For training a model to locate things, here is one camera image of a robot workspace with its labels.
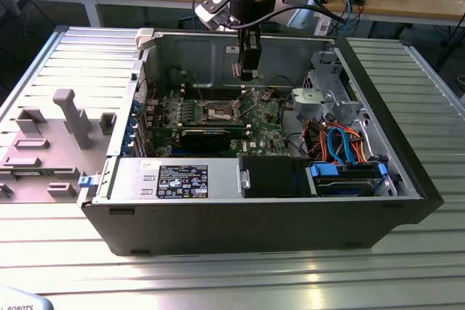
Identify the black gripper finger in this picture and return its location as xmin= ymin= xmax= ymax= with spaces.
xmin=239 ymin=30 xmax=264 ymax=82
xmin=235 ymin=29 xmax=251 ymax=72

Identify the CPU socket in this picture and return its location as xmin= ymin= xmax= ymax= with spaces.
xmin=198 ymin=98 xmax=243 ymax=124

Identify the grey metal drive cage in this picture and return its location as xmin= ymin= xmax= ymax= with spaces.
xmin=291 ymin=86 xmax=366 ymax=128

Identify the green motherboard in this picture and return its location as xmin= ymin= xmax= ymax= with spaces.
xmin=143 ymin=86 xmax=291 ymax=158

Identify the white tag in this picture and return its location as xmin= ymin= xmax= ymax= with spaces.
xmin=314 ymin=17 xmax=332 ymax=37

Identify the black graphics card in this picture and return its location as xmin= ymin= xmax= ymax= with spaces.
xmin=149 ymin=122 xmax=248 ymax=152

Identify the beige case latch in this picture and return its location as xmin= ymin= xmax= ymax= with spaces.
xmin=134 ymin=28 xmax=163 ymax=50

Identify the black drive bay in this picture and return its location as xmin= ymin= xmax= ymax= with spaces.
xmin=238 ymin=155 xmax=310 ymax=199

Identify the hard disk in blue carrier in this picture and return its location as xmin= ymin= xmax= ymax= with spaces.
xmin=307 ymin=163 xmax=389 ymax=198

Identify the black PC case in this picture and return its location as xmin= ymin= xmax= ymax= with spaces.
xmin=77 ymin=25 xmax=445 ymax=257

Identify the grey power supply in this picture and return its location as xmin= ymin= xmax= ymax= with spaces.
xmin=108 ymin=157 xmax=241 ymax=203

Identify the blue case latch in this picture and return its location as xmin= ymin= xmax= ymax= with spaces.
xmin=78 ymin=175 xmax=98 ymax=190

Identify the grey parts rack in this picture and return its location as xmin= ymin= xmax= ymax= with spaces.
xmin=0 ymin=88 xmax=118 ymax=205

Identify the pale teach pendant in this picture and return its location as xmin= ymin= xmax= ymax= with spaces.
xmin=0 ymin=285 xmax=55 ymax=310

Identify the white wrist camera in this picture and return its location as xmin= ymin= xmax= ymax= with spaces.
xmin=195 ymin=0 xmax=237 ymax=31

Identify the black camera cable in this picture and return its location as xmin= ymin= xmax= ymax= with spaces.
xmin=231 ymin=4 xmax=346 ymax=30

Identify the red wire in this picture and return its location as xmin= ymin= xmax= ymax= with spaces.
xmin=304 ymin=122 xmax=330 ymax=157

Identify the blue cable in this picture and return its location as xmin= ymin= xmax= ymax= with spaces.
xmin=344 ymin=0 xmax=356 ymax=37

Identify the light blue wire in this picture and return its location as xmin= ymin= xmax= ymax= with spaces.
xmin=326 ymin=125 xmax=345 ymax=165

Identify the orange wire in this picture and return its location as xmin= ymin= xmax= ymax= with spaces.
xmin=347 ymin=127 xmax=368 ymax=163

